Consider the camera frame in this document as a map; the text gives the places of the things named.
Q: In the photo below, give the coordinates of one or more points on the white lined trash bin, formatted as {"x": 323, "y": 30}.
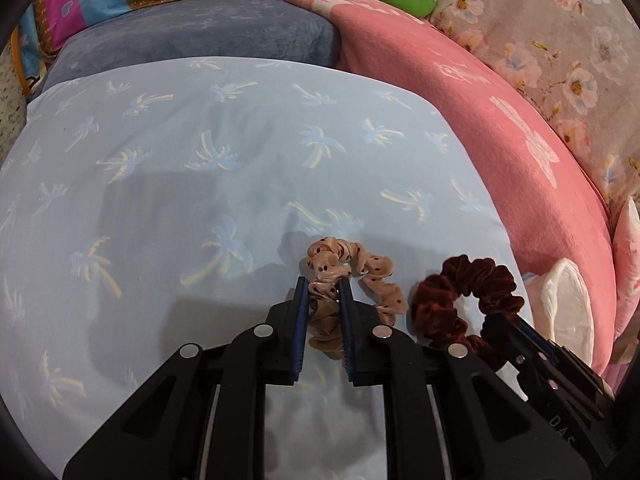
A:
{"x": 561, "y": 308}

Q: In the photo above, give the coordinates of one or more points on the speckled mattress edge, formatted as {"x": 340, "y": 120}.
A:
{"x": 12, "y": 103}

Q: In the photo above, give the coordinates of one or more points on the grey floral quilt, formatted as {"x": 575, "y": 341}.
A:
{"x": 576, "y": 62}

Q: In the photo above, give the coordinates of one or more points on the dark red velvet scrunchie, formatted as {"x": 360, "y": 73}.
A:
{"x": 433, "y": 308}

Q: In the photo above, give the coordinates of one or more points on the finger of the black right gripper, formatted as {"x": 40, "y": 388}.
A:
{"x": 559, "y": 386}

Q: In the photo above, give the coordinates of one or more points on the blue-grey plush cushion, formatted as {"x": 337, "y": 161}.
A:
{"x": 272, "y": 29}

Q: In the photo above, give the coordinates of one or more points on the pink blanket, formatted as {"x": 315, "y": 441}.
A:
{"x": 544, "y": 199}

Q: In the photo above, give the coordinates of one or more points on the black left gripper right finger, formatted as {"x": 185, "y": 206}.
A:
{"x": 447, "y": 415}

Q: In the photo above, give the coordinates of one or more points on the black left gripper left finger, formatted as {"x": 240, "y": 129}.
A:
{"x": 201, "y": 415}

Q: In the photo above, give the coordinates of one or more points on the beige polka-dot scrunchie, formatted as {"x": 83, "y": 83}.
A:
{"x": 332, "y": 260}

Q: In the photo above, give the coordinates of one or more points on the small pink printed pillow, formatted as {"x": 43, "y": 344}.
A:
{"x": 626, "y": 262}

